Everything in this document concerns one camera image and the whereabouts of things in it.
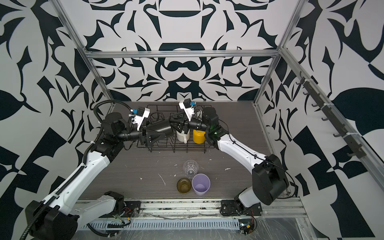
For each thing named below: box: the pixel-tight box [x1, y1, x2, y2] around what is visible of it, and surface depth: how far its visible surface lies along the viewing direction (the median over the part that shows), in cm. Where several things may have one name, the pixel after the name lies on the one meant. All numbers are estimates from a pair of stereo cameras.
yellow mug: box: [193, 129, 206, 144], surface depth 92 cm
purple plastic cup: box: [191, 173, 211, 196], surface depth 74 cm
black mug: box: [146, 112, 174, 137], surface depth 64 cm
